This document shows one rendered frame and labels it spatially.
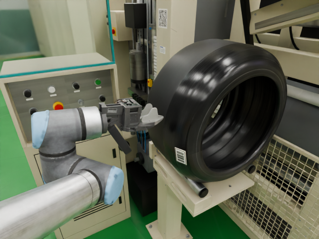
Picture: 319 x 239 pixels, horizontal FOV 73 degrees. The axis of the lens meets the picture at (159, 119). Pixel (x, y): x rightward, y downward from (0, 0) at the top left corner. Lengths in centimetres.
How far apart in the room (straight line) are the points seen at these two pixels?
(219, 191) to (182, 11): 80
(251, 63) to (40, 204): 65
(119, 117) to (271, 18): 78
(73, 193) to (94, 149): 95
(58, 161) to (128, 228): 138
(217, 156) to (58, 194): 80
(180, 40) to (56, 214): 80
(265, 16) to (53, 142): 97
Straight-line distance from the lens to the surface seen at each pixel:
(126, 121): 62
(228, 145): 113
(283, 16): 107
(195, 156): 73
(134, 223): 194
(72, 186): 47
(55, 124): 57
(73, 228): 181
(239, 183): 114
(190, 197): 94
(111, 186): 53
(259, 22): 114
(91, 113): 59
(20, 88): 125
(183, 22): 99
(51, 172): 63
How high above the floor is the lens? 157
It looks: 28 degrees down
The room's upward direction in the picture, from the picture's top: straight up
